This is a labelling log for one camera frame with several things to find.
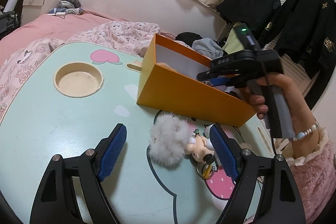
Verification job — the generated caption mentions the pink fleece sleeve forearm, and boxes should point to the pink fleece sleeve forearm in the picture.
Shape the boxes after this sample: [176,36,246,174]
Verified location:
[283,127,335,223]

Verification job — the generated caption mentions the person's right hand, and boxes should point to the person's right hand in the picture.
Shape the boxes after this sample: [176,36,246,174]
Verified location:
[245,73,319,159]

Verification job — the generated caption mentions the yellow-green pillow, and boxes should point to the yellow-green pillow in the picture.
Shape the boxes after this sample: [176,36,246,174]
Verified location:
[222,29,245,54]

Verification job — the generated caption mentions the grey clothing pile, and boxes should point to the grey clothing pile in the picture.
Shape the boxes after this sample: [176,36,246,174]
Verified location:
[191,38,224,60]

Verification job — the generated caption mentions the black clothing on bed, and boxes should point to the black clothing on bed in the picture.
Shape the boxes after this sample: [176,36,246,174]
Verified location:
[175,32,202,47]

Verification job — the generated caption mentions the white fluffy pompom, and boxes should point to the white fluffy pompom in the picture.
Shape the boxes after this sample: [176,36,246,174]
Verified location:
[149,113,192,168]

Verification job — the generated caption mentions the orange cardboard box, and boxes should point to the orange cardboard box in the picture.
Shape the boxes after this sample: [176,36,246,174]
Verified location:
[137,34,255,127]

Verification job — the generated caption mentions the black hanging jacket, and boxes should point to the black hanging jacket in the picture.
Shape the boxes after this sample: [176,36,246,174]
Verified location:
[215,0,336,109]

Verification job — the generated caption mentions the beige plush toy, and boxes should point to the beige plush toy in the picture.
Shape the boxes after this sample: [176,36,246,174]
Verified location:
[157,62,178,73]

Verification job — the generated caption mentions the pink floral duvet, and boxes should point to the pink floral duvet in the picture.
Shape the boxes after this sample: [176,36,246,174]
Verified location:
[1,21,161,116]

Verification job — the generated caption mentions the folded clothes on bed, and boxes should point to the folded clothes on bed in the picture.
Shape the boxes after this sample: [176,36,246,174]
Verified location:
[48,0,84,17]

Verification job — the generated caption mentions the cartoon figure keychain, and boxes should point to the cartoon figure keychain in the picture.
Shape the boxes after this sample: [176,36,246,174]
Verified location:
[185,128,216,180]

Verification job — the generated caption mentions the pearl bead bracelet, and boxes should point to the pearl bead bracelet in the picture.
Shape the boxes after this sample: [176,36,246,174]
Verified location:
[292,122,320,142]

